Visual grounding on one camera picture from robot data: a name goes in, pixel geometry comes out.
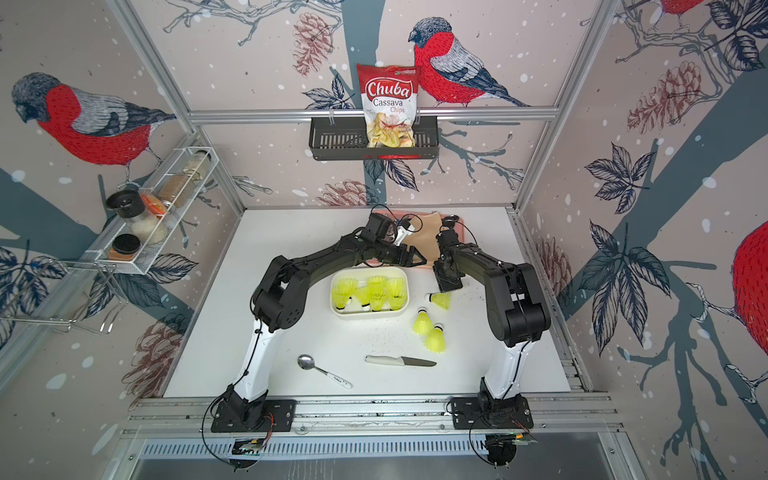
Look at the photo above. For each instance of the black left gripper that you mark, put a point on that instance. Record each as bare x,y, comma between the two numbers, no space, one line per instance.
409,256

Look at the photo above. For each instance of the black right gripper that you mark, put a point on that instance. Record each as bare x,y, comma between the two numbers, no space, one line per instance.
442,285

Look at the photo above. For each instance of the yellow shuttlecock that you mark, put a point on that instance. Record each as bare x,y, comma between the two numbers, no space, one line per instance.
362,295
397,303
441,300
396,288
423,324
377,292
342,291
435,340

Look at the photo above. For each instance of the white plastic storage box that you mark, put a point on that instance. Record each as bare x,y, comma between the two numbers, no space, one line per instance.
352,310

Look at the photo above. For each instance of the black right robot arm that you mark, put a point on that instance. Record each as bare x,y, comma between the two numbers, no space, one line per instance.
515,310

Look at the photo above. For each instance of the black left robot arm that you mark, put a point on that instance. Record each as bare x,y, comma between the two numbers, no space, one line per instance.
279,301

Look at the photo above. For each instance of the beige folded cloth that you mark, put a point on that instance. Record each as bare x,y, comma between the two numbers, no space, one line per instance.
424,229

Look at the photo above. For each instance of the Chuba cassava chips bag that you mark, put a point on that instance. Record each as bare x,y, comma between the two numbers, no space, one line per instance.
389,101

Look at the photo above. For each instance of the black lidded low jar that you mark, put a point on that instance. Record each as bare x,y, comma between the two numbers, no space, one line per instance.
124,247

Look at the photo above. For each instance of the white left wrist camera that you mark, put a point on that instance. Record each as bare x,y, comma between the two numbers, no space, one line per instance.
403,230

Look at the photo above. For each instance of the white handled knife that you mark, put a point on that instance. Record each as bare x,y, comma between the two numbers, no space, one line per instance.
400,361

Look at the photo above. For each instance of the black wall basket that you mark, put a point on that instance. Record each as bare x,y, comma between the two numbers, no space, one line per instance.
345,139

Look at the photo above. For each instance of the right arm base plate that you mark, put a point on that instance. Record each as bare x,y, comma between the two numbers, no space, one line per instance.
512,413

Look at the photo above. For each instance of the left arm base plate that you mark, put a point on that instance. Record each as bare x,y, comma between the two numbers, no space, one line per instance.
233,415

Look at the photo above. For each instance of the white wire wall shelf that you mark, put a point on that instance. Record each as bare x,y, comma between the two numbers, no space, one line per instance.
167,199

